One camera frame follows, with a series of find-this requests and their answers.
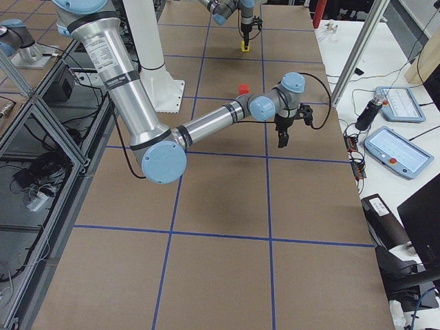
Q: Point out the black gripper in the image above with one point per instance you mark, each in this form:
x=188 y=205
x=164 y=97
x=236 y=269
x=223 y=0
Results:
x=245 y=28
x=284 y=123

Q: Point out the yellow wooden block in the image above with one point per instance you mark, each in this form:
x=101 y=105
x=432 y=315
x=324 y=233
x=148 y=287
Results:
x=244 y=47

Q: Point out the red wooden block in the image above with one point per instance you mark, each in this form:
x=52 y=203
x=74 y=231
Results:
x=243 y=89

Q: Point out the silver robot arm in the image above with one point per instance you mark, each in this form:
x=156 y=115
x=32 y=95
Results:
x=222 y=11
x=160 y=150

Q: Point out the orange black electronics board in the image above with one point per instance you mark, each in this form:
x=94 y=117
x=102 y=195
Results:
x=356 y=158

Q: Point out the red cylinder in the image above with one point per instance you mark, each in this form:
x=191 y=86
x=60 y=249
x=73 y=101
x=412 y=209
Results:
x=319 y=11

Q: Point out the black cylindrical device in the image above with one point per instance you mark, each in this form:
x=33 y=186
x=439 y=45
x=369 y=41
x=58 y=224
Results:
x=370 y=111

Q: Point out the far teach pendant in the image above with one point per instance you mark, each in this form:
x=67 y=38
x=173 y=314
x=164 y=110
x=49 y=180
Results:
x=400 y=105

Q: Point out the teach pendant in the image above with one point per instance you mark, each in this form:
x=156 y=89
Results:
x=397 y=153
x=400 y=105

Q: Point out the near teach pendant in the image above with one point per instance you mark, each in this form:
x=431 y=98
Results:
x=397 y=153

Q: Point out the black box with label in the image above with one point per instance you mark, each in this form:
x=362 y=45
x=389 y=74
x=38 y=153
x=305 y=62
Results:
x=383 y=222

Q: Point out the black monitor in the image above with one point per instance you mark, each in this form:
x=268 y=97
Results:
x=420 y=217

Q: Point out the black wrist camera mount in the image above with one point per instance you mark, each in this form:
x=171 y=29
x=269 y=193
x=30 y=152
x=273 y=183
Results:
x=258 y=22
x=305 y=112

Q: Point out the aluminium frame post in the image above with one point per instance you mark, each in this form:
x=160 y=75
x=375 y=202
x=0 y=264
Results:
x=368 y=28

